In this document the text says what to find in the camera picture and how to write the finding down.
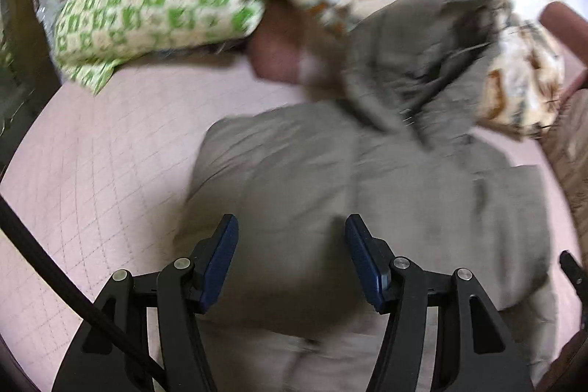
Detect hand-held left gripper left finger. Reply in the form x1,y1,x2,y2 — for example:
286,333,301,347
51,214,240,392

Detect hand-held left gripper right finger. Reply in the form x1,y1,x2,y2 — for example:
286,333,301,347
344,214,536,392

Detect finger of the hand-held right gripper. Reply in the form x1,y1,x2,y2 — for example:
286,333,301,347
559,251,588,289

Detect grey quilted jacket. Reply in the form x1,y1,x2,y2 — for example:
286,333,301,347
172,0,570,392

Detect pink quilted mattress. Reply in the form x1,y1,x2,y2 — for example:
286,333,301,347
0,57,588,392

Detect brown pillow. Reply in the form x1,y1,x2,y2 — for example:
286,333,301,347
250,1,322,87

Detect brown striped armchair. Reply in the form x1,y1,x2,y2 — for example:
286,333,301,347
539,1,588,264

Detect wooden glass cabinet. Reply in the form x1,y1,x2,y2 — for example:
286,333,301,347
0,0,60,172

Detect black cable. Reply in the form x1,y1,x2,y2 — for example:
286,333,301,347
0,194,166,384

